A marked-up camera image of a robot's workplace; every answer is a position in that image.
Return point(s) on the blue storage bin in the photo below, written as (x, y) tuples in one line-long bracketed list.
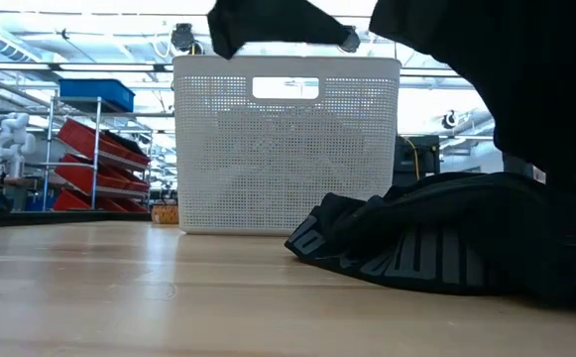
[(96, 94)]

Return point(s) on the black round ceiling fixture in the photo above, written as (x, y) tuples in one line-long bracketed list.
[(351, 42), (183, 37)]

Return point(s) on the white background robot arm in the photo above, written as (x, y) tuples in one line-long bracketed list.
[(12, 144)]

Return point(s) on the black equipment box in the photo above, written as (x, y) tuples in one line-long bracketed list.
[(416, 158)]

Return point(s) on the red storage bin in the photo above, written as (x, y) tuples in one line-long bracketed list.
[(84, 176), (69, 202), (99, 144)]

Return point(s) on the metal shelf rack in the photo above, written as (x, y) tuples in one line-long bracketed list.
[(50, 124)]

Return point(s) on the white perforated laundry basket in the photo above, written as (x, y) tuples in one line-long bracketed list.
[(228, 163)]

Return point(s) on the dark grey garment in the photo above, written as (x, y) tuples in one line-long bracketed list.
[(441, 223)]

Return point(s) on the black garment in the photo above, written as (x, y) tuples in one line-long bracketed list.
[(515, 74)]

